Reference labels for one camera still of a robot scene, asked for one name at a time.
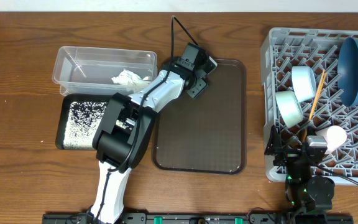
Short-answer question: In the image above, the mint green cup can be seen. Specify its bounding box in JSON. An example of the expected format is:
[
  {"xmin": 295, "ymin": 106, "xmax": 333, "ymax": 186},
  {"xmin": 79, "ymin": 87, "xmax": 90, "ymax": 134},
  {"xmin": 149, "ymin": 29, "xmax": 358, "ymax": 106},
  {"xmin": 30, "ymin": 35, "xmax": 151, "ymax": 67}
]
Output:
[{"xmin": 275, "ymin": 90, "xmax": 303, "ymax": 128}]

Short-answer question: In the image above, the wooden chopstick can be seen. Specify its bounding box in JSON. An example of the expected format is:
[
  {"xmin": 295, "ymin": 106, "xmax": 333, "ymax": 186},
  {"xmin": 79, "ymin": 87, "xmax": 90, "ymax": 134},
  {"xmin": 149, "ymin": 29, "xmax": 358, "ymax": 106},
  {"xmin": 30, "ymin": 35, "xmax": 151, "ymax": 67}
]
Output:
[
  {"xmin": 303, "ymin": 72, "xmax": 328, "ymax": 141},
  {"xmin": 300, "ymin": 68, "xmax": 326, "ymax": 143}
]

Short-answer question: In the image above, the white pink cup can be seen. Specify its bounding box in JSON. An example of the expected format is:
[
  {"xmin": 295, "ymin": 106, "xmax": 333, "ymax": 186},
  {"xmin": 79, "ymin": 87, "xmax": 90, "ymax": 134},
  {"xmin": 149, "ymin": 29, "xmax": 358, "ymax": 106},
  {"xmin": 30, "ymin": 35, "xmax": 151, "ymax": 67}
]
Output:
[{"xmin": 316, "ymin": 126, "xmax": 347, "ymax": 154}]

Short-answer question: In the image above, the white napkin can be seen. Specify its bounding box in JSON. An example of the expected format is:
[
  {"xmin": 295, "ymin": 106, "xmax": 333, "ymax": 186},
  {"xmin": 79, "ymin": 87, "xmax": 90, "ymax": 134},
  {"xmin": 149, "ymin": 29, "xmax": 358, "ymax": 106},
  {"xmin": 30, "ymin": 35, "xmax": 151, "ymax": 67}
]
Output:
[{"xmin": 111, "ymin": 69, "xmax": 152, "ymax": 92}]

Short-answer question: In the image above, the light blue bowl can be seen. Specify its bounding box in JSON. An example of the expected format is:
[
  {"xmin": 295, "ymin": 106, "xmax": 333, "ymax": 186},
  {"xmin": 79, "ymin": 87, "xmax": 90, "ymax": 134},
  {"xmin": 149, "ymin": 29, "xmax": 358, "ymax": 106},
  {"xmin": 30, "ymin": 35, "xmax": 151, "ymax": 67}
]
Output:
[{"xmin": 291, "ymin": 66, "xmax": 317, "ymax": 103}]

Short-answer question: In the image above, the dark blue plate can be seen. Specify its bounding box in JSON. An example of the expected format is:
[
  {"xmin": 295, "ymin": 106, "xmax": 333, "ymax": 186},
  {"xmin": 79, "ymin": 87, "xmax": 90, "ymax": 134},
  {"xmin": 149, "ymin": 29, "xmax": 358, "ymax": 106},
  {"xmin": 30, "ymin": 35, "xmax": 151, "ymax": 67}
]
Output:
[{"xmin": 337, "ymin": 37, "xmax": 358, "ymax": 107}]

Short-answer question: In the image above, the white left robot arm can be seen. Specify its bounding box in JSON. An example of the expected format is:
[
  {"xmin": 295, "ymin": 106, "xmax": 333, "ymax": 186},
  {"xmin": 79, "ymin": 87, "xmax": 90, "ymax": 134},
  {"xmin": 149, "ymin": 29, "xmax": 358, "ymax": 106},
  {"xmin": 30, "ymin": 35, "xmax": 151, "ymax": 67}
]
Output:
[{"xmin": 87, "ymin": 57, "xmax": 217, "ymax": 223}]

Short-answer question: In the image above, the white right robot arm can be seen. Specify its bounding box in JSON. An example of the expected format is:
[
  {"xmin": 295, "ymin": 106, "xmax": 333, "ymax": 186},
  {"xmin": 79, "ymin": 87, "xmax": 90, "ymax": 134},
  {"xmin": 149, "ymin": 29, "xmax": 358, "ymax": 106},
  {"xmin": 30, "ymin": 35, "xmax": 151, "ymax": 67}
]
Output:
[{"xmin": 264, "ymin": 126, "xmax": 335, "ymax": 223}]

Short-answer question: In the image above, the grey dishwasher rack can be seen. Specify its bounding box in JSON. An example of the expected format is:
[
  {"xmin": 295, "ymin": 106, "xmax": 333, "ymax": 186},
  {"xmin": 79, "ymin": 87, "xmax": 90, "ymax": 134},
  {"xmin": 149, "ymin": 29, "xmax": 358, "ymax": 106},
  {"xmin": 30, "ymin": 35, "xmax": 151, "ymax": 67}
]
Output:
[{"xmin": 260, "ymin": 27, "xmax": 358, "ymax": 181}]

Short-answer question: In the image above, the dark brown serving tray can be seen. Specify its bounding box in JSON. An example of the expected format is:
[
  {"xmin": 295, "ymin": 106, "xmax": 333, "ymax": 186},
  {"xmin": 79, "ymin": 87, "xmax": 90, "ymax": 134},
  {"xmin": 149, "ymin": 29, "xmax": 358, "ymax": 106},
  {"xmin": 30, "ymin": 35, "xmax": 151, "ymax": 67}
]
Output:
[{"xmin": 152, "ymin": 59, "xmax": 247, "ymax": 175}]

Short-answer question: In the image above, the white rice pile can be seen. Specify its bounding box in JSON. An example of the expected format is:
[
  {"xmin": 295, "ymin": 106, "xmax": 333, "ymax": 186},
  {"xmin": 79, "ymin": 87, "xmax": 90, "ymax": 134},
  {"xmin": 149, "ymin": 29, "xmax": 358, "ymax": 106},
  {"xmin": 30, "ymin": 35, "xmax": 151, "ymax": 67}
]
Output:
[{"xmin": 62, "ymin": 101, "xmax": 136, "ymax": 150}]

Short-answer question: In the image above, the clear plastic bin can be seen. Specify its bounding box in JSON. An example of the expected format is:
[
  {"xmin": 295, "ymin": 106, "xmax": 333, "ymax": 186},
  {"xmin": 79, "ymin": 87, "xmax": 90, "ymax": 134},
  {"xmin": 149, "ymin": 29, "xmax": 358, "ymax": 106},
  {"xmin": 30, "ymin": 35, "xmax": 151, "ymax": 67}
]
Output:
[{"xmin": 52, "ymin": 46, "xmax": 157, "ymax": 95}]

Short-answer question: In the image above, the black rectangular tray bin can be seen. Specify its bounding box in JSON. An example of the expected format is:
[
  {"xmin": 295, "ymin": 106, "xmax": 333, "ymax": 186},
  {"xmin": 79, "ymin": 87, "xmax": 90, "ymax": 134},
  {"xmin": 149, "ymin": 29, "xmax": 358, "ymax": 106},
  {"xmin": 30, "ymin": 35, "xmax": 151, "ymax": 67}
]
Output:
[{"xmin": 55, "ymin": 94, "xmax": 111, "ymax": 151}]

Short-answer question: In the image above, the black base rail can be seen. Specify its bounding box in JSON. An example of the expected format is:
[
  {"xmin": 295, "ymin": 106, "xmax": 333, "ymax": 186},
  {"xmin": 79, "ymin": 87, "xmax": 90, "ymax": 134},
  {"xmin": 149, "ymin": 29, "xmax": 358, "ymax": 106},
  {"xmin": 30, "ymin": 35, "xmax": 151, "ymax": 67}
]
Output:
[{"xmin": 41, "ymin": 206, "xmax": 354, "ymax": 224}]

